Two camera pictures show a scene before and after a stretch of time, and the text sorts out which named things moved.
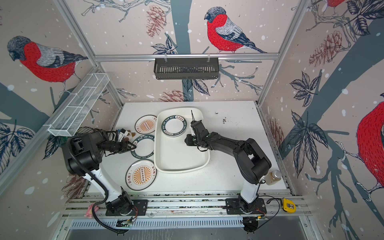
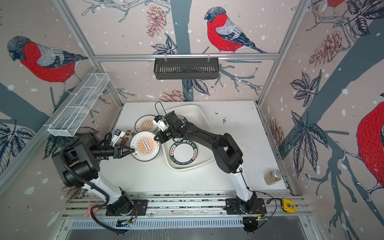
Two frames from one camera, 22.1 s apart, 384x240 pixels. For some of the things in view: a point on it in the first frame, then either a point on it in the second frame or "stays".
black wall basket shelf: (186, 68) stays
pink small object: (89, 213) stays
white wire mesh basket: (78, 107) stays
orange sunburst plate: (140, 174) -> (146, 148)
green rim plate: (145, 146) -> (183, 152)
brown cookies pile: (126, 139) stays
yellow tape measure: (289, 206) stays
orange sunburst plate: (145, 124) stays
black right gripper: (190, 141) -> (164, 136)
